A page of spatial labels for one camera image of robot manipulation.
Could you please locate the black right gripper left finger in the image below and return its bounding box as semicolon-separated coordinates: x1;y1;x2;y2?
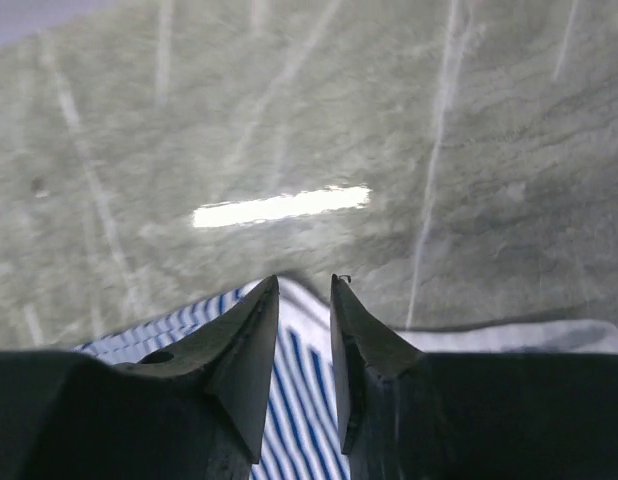
0;276;279;479

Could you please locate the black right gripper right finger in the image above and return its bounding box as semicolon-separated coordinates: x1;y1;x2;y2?
330;276;618;479

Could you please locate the blue white striped tank top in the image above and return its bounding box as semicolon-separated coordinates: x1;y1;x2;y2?
75;278;618;479

